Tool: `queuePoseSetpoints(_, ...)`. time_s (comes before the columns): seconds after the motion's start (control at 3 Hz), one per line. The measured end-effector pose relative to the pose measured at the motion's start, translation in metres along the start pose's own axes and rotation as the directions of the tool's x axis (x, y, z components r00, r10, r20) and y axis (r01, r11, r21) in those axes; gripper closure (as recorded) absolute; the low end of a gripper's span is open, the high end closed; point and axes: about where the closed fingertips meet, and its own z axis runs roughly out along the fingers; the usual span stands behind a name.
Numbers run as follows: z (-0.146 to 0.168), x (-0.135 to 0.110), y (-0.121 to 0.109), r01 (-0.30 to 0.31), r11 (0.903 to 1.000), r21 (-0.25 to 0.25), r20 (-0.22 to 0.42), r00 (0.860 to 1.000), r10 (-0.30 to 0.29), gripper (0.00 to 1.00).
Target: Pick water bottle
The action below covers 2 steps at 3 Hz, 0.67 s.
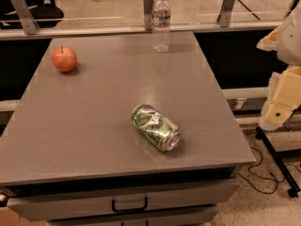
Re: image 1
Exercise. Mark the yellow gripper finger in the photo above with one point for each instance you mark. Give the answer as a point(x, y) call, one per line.
point(283, 98)
point(269, 42)

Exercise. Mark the clear plastic water bottle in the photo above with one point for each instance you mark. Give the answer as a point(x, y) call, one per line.
point(160, 23)

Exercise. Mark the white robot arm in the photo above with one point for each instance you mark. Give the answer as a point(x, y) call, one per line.
point(289, 39)

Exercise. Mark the black stand leg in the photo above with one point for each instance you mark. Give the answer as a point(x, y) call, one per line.
point(294, 189)

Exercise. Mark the crushed green soda can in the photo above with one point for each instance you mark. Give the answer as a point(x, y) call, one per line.
point(163, 133)

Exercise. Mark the red apple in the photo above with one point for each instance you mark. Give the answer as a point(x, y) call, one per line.
point(64, 59)

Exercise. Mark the black office chair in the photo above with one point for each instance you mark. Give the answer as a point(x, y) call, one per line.
point(45, 12)

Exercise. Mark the right metal bracket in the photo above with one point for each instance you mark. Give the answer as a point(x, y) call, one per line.
point(224, 15)

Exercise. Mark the metal bracket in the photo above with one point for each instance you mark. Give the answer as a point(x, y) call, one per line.
point(29, 25)
point(147, 6)
point(224, 15)

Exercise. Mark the middle metal bracket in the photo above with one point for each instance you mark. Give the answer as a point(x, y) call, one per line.
point(147, 6)

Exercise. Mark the grey drawer with black handle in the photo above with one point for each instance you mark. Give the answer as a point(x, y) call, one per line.
point(123, 200)

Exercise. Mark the glass barrier rail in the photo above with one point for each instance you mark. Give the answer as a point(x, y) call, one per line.
point(51, 33)

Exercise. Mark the left metal bracket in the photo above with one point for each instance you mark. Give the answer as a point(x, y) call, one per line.
point(29, 25)

